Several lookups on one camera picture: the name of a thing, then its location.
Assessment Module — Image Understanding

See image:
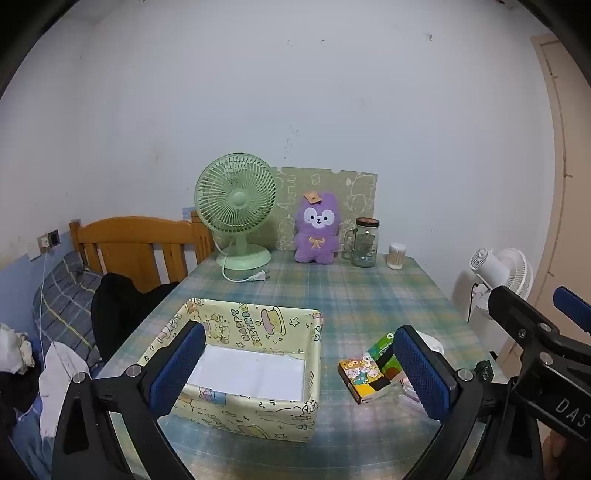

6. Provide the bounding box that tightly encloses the orange cartoon tissue packet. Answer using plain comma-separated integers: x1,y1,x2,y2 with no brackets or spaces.
338,353,393,404

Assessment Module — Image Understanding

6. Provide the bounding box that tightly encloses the green printed cardboard panel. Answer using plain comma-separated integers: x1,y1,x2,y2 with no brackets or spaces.
270,167,378,254

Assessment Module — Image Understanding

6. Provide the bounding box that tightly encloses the glass jar mug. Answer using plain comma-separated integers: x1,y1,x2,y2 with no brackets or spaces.
341,217,382,268

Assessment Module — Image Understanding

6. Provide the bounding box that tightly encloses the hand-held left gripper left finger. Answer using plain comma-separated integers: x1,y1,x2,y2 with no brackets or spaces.
52,320,207,480

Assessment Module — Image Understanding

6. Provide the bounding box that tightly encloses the dark clothes pile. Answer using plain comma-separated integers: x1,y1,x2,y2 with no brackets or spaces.
0,369,43,435

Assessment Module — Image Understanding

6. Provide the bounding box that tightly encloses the green tissue packet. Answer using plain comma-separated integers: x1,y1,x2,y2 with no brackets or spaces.
367,335,407,384

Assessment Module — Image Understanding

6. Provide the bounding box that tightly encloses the cartoon printed storage box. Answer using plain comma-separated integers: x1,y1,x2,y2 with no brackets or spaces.
139,298,325,443

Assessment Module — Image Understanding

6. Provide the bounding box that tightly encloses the wooden bed headboard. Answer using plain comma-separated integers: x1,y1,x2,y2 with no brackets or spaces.
69,217,215,294

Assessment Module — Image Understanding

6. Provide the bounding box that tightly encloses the white standing fan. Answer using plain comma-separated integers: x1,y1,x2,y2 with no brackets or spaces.
468,248,534,324

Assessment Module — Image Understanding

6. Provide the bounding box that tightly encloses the black garment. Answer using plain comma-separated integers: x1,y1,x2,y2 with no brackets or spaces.
91,273,178,363

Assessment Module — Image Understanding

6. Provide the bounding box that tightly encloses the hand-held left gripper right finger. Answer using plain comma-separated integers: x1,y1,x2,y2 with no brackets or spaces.
392,324,543,480

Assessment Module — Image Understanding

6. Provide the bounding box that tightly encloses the white crumpled cloth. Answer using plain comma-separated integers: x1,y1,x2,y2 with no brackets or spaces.
0,323,36,376

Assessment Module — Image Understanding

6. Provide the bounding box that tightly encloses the white tissue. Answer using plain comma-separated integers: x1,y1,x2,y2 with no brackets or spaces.
413,333,446,356

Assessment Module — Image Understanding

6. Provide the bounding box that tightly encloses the beige door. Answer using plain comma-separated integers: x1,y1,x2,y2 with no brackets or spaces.
531,32,591,370

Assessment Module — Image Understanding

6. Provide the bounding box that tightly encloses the clear pink plastic packet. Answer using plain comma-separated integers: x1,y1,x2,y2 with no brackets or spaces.
383,376,428,411

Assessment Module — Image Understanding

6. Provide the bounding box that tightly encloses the green desk fan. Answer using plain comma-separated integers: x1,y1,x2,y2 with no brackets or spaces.
194,152,278,283

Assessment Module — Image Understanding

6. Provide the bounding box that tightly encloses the plaid tablecloth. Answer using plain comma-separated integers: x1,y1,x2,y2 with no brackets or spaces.
95,251,499,480

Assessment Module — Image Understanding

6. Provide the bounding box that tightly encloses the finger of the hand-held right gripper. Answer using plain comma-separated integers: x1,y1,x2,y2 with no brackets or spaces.
488,285,591,370
553,286,591,333

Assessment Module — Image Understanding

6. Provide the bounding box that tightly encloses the purple plush toy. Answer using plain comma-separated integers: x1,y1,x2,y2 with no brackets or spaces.
294,191,343,265

